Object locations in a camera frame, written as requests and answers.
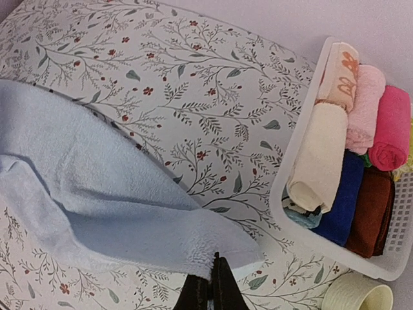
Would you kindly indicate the white plastic basket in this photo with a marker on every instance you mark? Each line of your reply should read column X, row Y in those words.
column 391, row 264

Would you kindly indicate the cream ceramic mug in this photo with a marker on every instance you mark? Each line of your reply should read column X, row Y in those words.
column 355, row 292

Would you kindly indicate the cream printed rolled towel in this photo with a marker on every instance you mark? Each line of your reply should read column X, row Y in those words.
column 339, row 82

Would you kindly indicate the cream white towel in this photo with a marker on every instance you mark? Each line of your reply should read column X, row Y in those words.
column 316, row 158

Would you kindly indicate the light blue rolled towel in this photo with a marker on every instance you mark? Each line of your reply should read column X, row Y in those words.
column 306, row 219

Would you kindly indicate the light pink rolled towel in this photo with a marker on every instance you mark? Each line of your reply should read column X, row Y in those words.
column 362, row 118

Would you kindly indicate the hot pink rolled towel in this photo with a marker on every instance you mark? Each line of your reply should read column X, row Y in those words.
column 390, row 149

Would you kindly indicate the light blue cloth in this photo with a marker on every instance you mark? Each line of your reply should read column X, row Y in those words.
column 93, row 201

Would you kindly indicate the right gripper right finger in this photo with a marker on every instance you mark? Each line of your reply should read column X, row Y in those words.
column 225, row 291

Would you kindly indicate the dark red rolled towel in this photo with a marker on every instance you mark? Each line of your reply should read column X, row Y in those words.
column 373, row 213

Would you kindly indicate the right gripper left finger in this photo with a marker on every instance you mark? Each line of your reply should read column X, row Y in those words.
column 194, row 294

